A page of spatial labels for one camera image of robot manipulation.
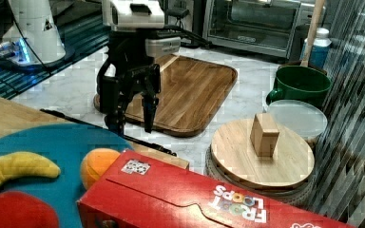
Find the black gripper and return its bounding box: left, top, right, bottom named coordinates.
left=97, top=31, right=161, bottom=137

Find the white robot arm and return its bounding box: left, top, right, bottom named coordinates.
left=95, top=0, right=164, bottom=136

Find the round wooden lid with knob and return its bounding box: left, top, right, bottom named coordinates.
left=210, top=113, right=315, bottom=190

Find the orange toy fruit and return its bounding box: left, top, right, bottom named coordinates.
left=80, top=148, right=121, bottom=189

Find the blue bottle with white cap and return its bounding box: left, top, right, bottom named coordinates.
left=309, top=28, right=332, bottom=68

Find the silver toaster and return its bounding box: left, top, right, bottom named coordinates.
left=163, top=0, right=203, bottom=48

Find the woven basket under lid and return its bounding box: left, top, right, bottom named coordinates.
left=203, top=147, right=315, bottom=207

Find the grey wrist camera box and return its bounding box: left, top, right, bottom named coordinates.
left=145, top=37, right=181, bottom=58

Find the silver toaster oven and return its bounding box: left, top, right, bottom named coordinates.
left=202, top=0, right=315, bottom=59

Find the blue plate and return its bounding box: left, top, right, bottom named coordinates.
left=0, top=123, right=131, bottom=228

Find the green mug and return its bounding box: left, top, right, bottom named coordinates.
left=265, top=66, right=331, bottom=108

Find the red Froot Loops cereal box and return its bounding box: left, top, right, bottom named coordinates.
left=78, top=151, right=355, bottom=228

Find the wooden utensil handle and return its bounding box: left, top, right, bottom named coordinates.
left=300, top=0, right=325, bottom=67

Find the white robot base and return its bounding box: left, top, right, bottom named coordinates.
left=0, top=0, right=67, bottom=67

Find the brown wooden cutting board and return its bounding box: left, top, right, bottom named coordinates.
left=93, top=55, right=238, bottom=137

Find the yellow toy banana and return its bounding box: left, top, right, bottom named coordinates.
left=0, top=151, right=61, bottom=186

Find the red toy fruit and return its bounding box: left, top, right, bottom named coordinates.
left=0, top=191, right=60, bottom=228

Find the clear plastic container lid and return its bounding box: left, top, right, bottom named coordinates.
left=267, top=100, right=328, bottom=141

